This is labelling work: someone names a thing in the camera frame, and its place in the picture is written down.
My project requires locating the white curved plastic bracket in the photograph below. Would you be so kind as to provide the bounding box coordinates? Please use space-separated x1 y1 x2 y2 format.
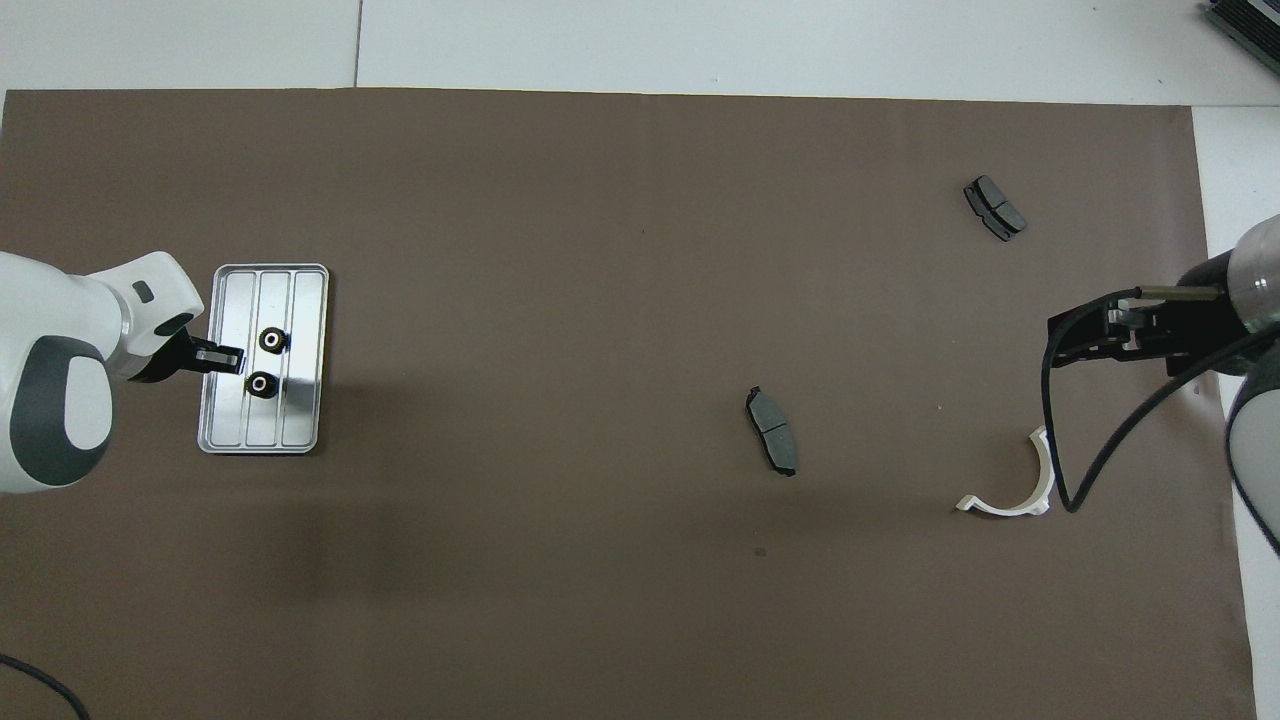
956 426 1058 518

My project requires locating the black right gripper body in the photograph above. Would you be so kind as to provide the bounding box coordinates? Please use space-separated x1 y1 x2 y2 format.
1165 254 1243 377

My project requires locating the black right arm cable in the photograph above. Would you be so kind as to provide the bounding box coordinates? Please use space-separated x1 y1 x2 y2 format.
1040 285 1280 514

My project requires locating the long grey brake pad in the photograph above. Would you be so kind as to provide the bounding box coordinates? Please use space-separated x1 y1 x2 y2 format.
745 385 799 478

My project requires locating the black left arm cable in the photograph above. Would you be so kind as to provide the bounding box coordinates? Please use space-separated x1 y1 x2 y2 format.
0 654 93 720

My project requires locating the grey ribbed device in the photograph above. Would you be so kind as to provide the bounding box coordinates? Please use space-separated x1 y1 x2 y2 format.
1203 0 1280 63

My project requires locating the silver ribbed metal tray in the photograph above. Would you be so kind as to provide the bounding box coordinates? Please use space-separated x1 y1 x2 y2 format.
197 263 330 456

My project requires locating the brown table mat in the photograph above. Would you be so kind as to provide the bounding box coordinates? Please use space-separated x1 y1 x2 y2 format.
0 88 1260 720

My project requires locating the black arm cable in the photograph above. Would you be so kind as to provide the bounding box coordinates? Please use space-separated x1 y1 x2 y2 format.
1040 285 1280 514
0 654 93 720

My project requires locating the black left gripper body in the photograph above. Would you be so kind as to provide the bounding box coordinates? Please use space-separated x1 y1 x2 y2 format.
128 312 203 386

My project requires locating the short grey brake pad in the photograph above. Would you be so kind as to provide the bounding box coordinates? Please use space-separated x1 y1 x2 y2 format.
963 175 1028 243

